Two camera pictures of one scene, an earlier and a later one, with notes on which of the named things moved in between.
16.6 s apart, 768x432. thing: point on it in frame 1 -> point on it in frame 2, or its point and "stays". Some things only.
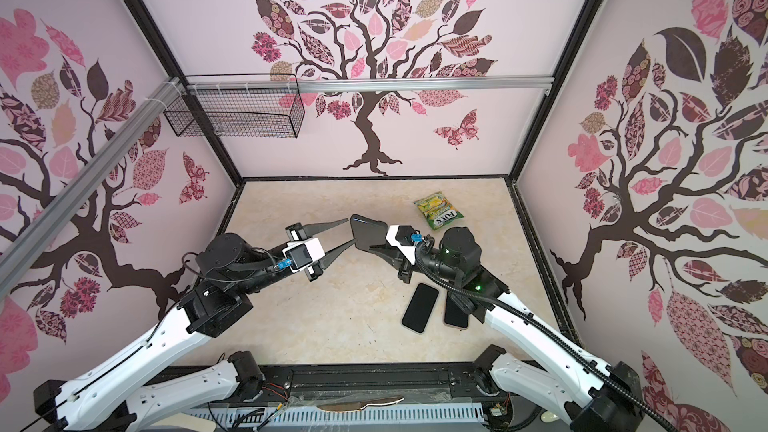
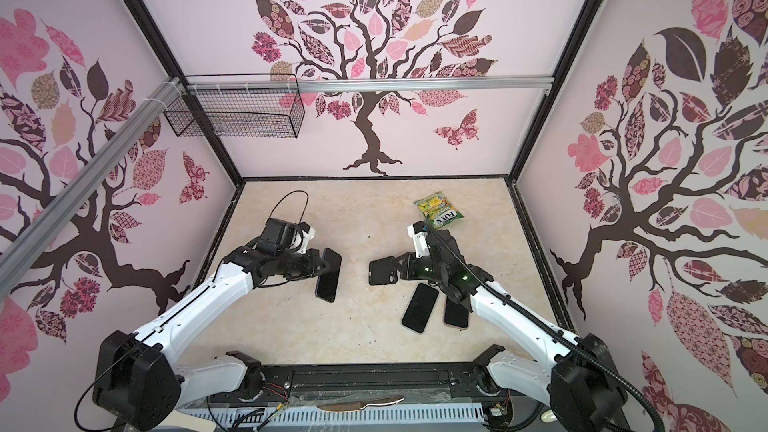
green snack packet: x=438 y=210 stays
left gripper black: x=306 y=231 -> x=312 y=270
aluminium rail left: x=28 y=237 stays
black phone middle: x=420 y=307 stays
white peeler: x=547 y=416 stays
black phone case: x=368 y=232 -> x=383 y=271
